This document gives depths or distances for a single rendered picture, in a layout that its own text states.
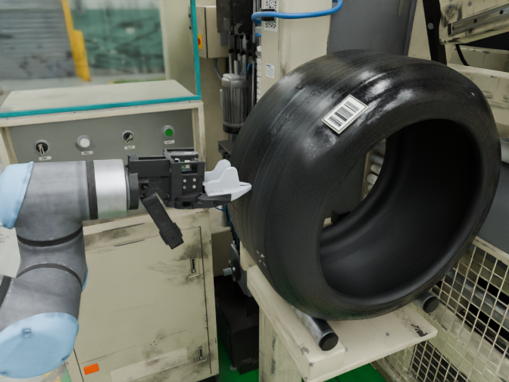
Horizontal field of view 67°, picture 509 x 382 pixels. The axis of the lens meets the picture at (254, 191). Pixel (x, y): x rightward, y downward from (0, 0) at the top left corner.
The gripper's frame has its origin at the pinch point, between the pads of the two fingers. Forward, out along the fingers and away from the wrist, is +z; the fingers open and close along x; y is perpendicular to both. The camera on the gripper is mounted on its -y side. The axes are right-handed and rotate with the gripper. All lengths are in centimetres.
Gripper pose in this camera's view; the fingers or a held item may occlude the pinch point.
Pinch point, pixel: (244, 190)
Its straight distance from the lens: 68.9
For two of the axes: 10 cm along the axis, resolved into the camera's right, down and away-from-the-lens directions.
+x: -3.9, -4.1, 8.3
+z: 9.2, -0.7, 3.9
